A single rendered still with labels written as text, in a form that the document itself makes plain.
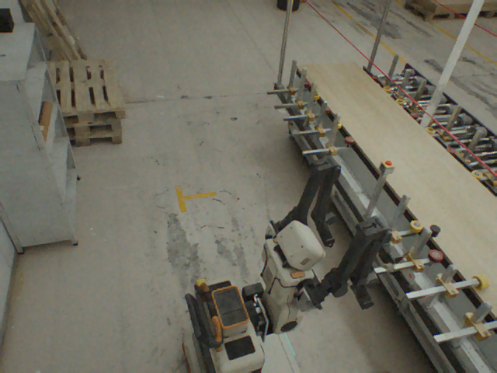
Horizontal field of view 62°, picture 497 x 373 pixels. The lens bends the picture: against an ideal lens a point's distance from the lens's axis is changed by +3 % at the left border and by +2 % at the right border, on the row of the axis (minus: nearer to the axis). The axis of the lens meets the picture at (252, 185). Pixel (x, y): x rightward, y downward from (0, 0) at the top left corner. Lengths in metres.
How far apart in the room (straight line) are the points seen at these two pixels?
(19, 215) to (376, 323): 2.87
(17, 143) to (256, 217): 2.08
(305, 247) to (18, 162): 2.14
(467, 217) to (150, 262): 2.47
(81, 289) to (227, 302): 1.59
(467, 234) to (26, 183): 3.09
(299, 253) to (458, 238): 1.37
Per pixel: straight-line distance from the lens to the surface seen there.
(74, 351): 3.30
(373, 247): 1.87
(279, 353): 2.86
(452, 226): 3.08
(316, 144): 3.75
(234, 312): 2.24
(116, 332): 3.29
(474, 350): 2.90
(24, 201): 3.50
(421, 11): 9.87
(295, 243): 1.97
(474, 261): 2.93
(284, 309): 2.29
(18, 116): 3.05
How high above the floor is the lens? 2.84
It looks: 42 degrees down
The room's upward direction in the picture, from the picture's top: 6 degrees clockwise
